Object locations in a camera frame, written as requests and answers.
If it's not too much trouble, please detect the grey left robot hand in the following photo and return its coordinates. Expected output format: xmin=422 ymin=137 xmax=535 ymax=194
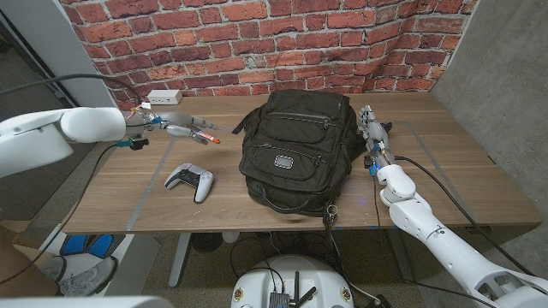
xmin=143 ymin=110 xmax=219 ymax=146

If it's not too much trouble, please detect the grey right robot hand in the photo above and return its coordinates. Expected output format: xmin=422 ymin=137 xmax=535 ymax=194
xmin=357 ymin=104 xmax=391 ymax=158

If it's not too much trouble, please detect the red marker pen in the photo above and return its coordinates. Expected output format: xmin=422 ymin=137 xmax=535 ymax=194
xmin=191 ymin=126 xmax=222 ymax=145

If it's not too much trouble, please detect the white game controller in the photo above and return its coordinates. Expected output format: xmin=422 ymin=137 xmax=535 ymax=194
xmin=164 ymin=163 xmax=215 ymax=204

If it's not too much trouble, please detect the black backpack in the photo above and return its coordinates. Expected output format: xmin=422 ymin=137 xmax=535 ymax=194
xmin=232 ymin=88 xmax=393 ymax=228

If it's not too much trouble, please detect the white power strip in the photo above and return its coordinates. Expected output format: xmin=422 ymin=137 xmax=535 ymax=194
xmin=146 ymin=89 xmax=183 ymax=106

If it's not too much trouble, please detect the grey table leg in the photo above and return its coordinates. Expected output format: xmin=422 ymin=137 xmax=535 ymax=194
xmin=387 ymin=228 xmax=415 ymax=284

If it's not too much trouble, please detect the white table leg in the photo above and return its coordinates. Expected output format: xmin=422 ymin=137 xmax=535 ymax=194
xmin=168 ymin=232 xmax=193 ymax=288

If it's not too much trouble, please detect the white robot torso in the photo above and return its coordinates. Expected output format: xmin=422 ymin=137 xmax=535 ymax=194
xmin=229 ymin=255 xmax=355 ymax=308

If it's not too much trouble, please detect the grey sneaker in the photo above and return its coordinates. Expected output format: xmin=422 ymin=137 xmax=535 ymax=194
xmin=40 ymin=255 xmax=68 ymax=283
xmin=58 ymin=255 xmax=119 ymax=297

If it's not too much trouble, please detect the brown cardboard box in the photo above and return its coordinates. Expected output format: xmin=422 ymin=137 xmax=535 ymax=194
xmin=0 ymin=220 xmax=59 ymax=299

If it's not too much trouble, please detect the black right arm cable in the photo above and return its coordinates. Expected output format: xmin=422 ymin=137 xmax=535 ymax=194
xmin=393 ymin=155 xmax=536 ymax=277

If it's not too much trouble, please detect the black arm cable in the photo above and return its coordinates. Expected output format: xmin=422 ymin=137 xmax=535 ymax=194
xmin=0 ymin=73 xmax=143 ymax=108
xmin=393 ymin=155 xmax=536 ymax=277

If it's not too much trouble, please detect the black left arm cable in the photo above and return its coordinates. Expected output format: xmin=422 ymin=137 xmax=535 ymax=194
xmin=0 ymin=73 xmax=143 ymax=108

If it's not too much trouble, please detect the brick wall print backdrop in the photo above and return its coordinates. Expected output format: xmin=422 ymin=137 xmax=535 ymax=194
xmin=59 ymin=0 xmax=479 ymax=123

